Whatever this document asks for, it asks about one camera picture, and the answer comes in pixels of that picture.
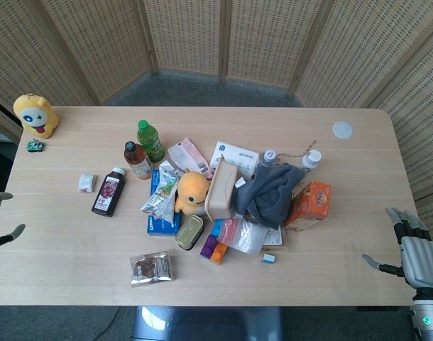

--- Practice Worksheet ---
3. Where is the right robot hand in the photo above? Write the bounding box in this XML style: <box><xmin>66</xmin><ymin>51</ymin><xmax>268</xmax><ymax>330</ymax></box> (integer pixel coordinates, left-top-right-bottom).
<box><xmin>361</xmin><ymin>207</ymin><xmax>433</xmax><ymax>290</ymax></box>

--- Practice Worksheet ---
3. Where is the small white red packet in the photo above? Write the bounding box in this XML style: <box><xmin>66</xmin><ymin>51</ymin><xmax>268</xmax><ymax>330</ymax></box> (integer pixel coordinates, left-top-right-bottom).
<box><xmin>78</xmin><ymin>173</ymin><xmax>98</xmax><ymax>193</ymax></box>

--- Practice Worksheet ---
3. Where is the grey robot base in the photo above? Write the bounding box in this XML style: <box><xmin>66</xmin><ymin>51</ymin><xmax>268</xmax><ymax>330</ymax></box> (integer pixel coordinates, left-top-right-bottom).
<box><xmin>130</xmin><ymin>305</ymin><xmax>284</xmax><ymax>341</ymax></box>

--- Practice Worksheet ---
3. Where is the orange carton box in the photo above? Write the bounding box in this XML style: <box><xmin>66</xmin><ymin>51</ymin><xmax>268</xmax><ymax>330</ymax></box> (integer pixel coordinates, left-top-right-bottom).
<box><xmin>283</xmin><ymin>180</ymin><xmax>332</xmax><ymax>229</ymax></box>

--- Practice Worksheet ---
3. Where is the dark grape juice bottle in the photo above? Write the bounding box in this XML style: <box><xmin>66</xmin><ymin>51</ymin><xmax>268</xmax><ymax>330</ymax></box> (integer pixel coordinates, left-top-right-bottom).
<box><xmin>91</xmin><ymin>167</ymin><xmax>126</xmax><ymax>218</ymax></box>

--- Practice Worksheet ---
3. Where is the yellow plush toy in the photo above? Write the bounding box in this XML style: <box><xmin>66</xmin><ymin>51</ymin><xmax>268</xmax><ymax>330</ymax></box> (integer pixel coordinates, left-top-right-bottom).
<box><xmin>13</xmin><ymin>93</ymin><xmax>60</xmax><ymax>139</ymax></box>

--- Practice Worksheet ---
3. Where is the white pill bottle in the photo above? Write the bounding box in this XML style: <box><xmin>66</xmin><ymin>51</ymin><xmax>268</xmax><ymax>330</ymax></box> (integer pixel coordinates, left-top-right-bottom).
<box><xmin>300</xmin><ymin>149</ymin><xmax>323</xmax><ymax>173</ymax></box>

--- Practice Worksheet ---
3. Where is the round white table cap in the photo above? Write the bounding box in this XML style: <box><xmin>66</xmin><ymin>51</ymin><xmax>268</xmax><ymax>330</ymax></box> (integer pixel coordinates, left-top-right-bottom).
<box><xmin>331</xmin><ymin>121</ymin><xmax>354</xmax><ymax>139</ymax></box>

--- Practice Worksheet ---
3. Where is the white printed card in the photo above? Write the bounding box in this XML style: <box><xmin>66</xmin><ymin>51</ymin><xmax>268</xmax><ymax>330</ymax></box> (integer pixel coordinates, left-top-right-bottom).
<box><xmin>263</xmin><ymin>225</ymin><xmax>285</xmax><ymax>248</ymax></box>

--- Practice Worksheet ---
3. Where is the brown cookie packet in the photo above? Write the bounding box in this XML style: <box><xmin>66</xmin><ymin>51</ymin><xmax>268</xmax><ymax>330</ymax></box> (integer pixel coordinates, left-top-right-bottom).
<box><xmin>129</xmin><ymin>250</ymin><xmax>176</xmax><ymax>288</ymax></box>

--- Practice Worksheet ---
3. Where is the grey cloth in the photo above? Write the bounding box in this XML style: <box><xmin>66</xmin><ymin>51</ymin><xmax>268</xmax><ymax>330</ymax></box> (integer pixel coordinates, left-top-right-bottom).
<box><xmin>231</xmin><ymin>163</ymin><xmax>307</xmax><ymax>230</ymax></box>

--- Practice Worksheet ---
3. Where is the brown tea bottle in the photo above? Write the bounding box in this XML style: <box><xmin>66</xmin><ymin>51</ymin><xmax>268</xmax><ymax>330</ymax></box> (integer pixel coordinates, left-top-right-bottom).
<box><xmin>124</xmin><ymin>141</ymin><xmax>155</xmax><ymax>180</ymax></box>

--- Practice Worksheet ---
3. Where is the blue oreo box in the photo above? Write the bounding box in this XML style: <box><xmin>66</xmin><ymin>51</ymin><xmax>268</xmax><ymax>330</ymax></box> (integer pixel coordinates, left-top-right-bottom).
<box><xmin>146</xmin><ymin>169</ymin><xmax>182</xmax><ymax>236</ymax></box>

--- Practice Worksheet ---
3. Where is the green white snack bag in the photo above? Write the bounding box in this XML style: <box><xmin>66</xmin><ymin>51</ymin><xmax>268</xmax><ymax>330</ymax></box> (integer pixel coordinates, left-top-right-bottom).
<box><xmin>140</xmin><ymin>160</ymin><xmax>186</xmax><ymax>225</ymax></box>

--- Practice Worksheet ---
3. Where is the clear zip bag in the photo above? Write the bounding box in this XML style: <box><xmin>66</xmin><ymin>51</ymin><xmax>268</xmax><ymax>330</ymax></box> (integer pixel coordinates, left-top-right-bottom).
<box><xmin>219</xmin><ymin>217</ymin><xmax>269</xmax><ymax>259</ymax></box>

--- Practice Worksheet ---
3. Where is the clear water bottle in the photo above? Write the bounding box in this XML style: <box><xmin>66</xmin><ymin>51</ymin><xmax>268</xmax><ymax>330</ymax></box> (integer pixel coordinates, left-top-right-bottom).
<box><xmin>258</xmin><ymin>148</ymin><xmax>280</xmax><ymax>169</ymax></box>

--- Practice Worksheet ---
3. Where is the green tea bottle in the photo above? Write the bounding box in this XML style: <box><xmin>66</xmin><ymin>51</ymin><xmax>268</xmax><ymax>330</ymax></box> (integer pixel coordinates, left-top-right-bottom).
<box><xmin>136</xmin><ymin>119</ymin><xmax>166</xmax><ymax>163</ymax></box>

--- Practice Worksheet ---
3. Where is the olive tin can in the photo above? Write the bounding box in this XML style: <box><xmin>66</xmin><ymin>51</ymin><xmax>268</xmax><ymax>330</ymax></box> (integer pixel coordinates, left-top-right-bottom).
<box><xmin>175</xmin><ymin>216</ymin><xmax>205</xmax><ymax>251</ymax></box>

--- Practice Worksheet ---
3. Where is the orange building block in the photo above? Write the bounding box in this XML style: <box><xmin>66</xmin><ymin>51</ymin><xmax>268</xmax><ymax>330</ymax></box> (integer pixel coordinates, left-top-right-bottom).
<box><xmin>209</xmin><ymin>242</ymin><xmax>230</xmax><ymax>266</ymax></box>

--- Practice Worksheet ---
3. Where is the blue building block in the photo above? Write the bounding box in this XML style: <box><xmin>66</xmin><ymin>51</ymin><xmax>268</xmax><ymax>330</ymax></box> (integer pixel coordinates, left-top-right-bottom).
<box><xmin>209</xmin><ymin>219</ymin><xmax>227</xmax><ymax>238</ymax></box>

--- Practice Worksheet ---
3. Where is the orange plush duck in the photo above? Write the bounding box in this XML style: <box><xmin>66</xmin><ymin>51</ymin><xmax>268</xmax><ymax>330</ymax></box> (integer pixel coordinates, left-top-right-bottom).
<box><xmin>174</xmin><ymin>170</ymin><xmax>210</xmax><ymax>215</ymax></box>

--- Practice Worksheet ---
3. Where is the white tissue pack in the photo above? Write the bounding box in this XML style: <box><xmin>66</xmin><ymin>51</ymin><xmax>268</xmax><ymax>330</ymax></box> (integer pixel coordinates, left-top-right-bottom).
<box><xmin>209</xmin><ymin>141</ymin><xmax>261</xmax><ymax>178</ymax></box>

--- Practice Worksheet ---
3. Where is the beige tissue box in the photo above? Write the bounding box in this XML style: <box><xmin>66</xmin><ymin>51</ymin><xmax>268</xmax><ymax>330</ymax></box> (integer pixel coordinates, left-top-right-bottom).
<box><xmin>204</xmin><ymin>156</ymin><xmax>239</xmax><ymax>222</ymax></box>

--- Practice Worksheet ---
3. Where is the purple building block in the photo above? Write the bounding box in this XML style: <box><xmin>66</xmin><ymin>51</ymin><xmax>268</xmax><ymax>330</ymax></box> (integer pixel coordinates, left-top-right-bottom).
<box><xmin>199</xmin><ymin>235</ymin><xmax>219</xmax><ymax>259</ymax></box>

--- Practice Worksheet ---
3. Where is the pink white snack packet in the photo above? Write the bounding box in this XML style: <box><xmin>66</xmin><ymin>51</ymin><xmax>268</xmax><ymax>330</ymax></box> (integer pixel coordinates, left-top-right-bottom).
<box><xmin>167</xmin><ymin>137</ymin><xmax>214</xmax><ymax>180</ymax></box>

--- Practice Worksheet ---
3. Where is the wooden folding screen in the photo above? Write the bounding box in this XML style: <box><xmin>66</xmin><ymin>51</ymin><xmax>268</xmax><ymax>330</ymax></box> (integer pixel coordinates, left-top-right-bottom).
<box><xmin>0</xmin><ymin>0</ymin><xmax>433</xmax><ymax>264</ymax></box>

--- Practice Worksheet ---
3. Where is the brown twine string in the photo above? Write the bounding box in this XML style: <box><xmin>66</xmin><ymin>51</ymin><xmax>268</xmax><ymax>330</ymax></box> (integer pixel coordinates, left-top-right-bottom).
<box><xmin>275</xmin><ymin>139</ymin><xmax>317</xmax><ymax>165</ymax></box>

